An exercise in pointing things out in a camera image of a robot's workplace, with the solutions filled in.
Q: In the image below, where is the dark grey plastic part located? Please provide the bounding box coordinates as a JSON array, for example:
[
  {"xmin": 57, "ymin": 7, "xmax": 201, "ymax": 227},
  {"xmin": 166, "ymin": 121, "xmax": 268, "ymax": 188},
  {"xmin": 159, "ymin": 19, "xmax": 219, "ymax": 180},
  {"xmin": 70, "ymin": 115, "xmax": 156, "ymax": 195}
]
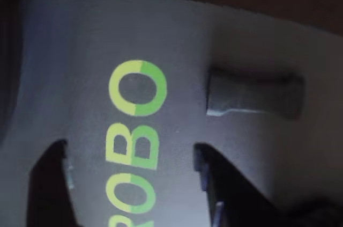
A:
[{"xmin": 205, "ymin": 67, "xmax": 305, "ymax": 120}]

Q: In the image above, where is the grey WOWROBO mat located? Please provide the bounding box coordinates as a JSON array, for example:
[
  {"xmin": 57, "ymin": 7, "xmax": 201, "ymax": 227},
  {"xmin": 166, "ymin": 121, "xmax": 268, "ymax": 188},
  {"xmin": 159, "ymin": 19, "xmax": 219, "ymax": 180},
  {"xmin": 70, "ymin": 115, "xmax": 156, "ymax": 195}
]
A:
[{"xmin": 0, "ymin": 0, "xmax": 343, "ymax": 227}]

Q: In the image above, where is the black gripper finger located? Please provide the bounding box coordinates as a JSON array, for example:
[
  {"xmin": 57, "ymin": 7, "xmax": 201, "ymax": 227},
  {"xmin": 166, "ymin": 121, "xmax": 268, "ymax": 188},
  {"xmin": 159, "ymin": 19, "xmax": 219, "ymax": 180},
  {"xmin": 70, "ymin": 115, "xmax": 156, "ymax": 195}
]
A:
[
  {"xmin": 28, "ymin": 140, "xmax": 81, "ymax": 227},
  {"xmin": 193, "ymin": 143, "xmax": 281, "ymax": 227}
]

